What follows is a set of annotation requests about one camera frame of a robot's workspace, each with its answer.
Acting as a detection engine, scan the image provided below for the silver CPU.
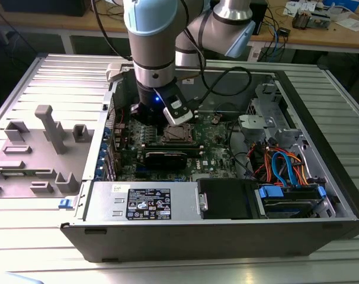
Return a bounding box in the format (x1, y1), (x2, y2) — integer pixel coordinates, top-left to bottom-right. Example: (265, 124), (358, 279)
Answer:
(169, 127), (188, 140)

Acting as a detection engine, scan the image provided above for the metal socket cover frame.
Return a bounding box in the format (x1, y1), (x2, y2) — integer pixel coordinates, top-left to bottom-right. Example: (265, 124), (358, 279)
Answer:
(162, 124), (195, 143)

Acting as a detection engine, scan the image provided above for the CPU socket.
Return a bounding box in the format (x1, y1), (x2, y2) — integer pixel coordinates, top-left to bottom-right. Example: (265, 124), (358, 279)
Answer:
(158, 121), (198, 144)

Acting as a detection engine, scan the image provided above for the black RAM slot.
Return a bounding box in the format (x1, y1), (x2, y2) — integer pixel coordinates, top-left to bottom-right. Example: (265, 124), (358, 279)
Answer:
(137, 146), (204, 155)

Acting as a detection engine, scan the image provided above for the black drive bay cover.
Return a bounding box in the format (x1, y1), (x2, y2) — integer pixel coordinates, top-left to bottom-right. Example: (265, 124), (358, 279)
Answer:
(196, 178), (259, 220)

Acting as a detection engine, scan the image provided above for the black graphics card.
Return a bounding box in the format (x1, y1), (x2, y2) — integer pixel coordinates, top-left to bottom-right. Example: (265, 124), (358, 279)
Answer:
(143, 150), (188, 170)

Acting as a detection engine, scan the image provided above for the green motherboard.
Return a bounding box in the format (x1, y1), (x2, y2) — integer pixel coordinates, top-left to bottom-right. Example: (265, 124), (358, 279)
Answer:
(113, 109), (239, 183)

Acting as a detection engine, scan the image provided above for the silver metal drive cage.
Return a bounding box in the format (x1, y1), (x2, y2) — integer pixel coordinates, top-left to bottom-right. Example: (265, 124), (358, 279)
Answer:
(238, 114), (277, 143)

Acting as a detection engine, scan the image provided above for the silver power supply with label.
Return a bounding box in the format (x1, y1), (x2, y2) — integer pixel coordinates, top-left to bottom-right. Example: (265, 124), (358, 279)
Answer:
(82, 180), (204, 222)

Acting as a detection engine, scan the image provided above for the grey parts rack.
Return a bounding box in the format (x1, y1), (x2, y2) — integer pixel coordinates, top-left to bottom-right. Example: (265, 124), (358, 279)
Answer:
(0, 104), (96, 199)

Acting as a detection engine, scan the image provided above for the large black box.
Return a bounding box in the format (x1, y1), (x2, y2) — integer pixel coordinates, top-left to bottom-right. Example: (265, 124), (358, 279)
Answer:
(0, 0), (87, 17)

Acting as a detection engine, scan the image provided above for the black upright box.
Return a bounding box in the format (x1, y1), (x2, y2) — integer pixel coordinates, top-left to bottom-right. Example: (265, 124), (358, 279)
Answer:
(252, 0), (269, 36)

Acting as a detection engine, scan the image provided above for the black open PC case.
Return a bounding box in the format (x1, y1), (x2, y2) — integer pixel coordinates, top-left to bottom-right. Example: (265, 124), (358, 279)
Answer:
(60, 60), (359, 263)

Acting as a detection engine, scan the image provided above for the brown heat sink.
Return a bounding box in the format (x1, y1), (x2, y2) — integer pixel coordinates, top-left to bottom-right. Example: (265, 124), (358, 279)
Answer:
(291, 8), (310, 30)

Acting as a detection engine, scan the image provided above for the hard disk in blue carrier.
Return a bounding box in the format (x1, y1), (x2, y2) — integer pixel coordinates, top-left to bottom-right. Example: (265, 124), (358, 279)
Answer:
(254, 183), (327, 219)

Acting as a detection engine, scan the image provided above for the white printed card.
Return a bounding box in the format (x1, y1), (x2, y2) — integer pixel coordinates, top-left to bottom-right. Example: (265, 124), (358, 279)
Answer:
(284, 0), (316, 15)

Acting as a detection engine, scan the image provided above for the wooden desk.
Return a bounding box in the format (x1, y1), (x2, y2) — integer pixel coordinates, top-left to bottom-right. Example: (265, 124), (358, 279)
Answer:
(0, 0), (359, 56)

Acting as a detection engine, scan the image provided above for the grey metal device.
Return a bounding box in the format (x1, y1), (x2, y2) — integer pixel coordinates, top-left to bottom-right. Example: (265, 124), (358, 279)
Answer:
(308, 10), (331, 30)

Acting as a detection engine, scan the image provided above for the blue box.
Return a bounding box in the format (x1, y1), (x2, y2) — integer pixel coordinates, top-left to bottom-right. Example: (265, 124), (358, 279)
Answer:
(323, 0), (359, 11)

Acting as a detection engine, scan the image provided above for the white paper sheet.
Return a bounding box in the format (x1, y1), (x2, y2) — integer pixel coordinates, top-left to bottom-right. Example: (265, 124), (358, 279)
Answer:
(335, 17), (359, 32)

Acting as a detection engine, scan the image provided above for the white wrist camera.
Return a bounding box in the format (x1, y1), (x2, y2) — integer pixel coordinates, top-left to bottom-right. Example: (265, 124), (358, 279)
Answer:
(162, 93), (194, 127)

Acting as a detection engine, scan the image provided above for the black camera cable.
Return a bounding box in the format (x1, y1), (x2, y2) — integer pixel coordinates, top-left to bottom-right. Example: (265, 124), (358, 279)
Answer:
(193, 66), (253, 107)

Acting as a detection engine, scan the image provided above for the silver metal bracket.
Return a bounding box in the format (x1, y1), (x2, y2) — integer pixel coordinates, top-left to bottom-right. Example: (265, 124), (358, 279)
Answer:
(198, 192), (209, 212)

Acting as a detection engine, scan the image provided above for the orange power wire bundle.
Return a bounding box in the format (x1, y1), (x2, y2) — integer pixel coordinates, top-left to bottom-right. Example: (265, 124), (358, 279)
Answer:
(247, 144), (314, 186)

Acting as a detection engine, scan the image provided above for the blue flat wire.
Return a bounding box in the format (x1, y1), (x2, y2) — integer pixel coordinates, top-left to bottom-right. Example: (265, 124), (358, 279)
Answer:
(270, 150), (302, 188)

